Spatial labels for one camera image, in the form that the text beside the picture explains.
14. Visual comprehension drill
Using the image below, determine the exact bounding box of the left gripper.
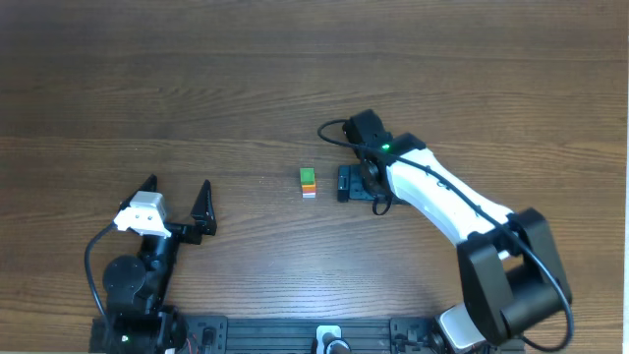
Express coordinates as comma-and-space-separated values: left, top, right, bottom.
120, 174, 218, 246

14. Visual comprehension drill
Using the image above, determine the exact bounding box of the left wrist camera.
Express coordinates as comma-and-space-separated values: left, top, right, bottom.
113, 190, 170, 239

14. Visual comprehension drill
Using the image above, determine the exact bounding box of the mounting rail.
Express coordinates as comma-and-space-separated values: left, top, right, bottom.
90, 316, 526, 354

